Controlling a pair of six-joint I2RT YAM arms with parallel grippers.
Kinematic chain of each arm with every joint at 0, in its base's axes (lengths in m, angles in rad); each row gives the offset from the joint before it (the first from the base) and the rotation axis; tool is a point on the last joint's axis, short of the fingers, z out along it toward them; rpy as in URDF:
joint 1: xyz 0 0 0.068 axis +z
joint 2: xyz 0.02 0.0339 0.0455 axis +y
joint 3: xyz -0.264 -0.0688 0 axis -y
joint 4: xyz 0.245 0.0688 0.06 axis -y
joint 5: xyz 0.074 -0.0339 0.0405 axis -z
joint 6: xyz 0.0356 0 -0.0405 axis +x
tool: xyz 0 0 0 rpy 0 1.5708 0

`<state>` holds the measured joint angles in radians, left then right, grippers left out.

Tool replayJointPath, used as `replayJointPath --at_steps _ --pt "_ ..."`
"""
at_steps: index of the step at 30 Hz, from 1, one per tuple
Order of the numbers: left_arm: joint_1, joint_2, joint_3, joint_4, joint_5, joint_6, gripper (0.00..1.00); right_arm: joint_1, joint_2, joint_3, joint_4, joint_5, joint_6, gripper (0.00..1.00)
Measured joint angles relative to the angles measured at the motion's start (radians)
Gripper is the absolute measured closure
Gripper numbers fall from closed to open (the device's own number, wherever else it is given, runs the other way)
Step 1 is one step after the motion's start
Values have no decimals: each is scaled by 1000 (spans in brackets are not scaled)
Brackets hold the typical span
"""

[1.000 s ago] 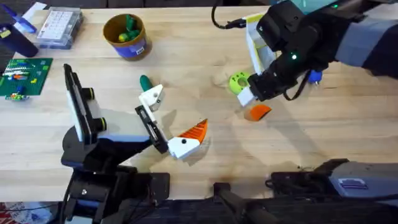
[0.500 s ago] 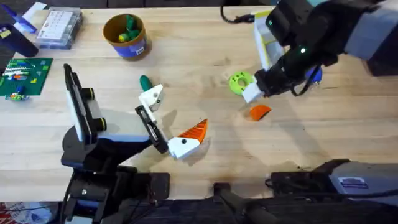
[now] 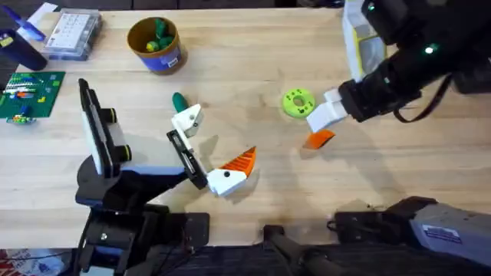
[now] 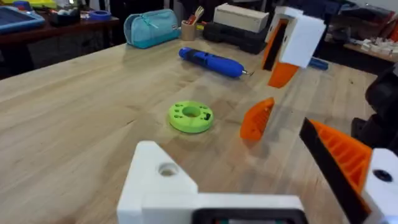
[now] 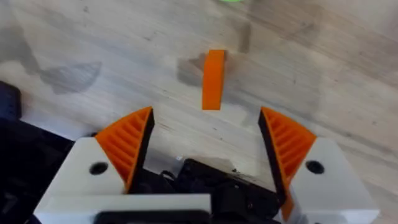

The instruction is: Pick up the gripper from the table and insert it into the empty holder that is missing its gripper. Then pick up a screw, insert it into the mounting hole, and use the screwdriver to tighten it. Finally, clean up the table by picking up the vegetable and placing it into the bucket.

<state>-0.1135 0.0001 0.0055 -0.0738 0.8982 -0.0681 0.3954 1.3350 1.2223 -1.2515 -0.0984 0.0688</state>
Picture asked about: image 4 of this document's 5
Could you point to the white orange left gripper right finger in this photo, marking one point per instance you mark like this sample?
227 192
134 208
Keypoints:
348 155

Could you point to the finger of the white orange right gripper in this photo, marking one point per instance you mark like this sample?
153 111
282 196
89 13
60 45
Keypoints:
301 40
275 43

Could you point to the bare white left gripper left finger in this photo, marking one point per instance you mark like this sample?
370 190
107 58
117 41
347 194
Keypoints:
149 183

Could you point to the blue electric screwdriver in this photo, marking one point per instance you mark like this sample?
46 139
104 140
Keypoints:
214 62

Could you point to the black tool case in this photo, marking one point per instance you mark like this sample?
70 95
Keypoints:
236 39

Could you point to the beige box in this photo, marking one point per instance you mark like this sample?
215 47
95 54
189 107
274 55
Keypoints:
241 17

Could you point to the green disc with holes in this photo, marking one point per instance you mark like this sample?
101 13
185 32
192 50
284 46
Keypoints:
190 119

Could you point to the heap of white parts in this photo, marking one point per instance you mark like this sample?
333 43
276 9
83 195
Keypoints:
377 45

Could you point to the orange ribbed wedge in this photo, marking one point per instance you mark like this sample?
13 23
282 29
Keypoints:
256 119

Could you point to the wooden cutlery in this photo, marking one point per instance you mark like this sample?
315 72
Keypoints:
196 15

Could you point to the wooden cup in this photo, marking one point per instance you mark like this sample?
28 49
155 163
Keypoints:
188 31

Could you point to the teal zip bag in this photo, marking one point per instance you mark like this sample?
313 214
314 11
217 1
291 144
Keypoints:
150 28

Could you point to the dark wooden side table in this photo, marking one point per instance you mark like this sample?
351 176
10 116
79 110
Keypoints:
56 40

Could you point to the blue tape roll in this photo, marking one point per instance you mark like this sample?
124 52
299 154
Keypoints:
100 15

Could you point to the black bowl with items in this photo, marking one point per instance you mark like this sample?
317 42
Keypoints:
64 17

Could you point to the blue tray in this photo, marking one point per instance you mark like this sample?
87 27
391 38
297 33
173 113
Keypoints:
17 19

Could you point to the yellow board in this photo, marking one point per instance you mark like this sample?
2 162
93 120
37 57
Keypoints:
31 3

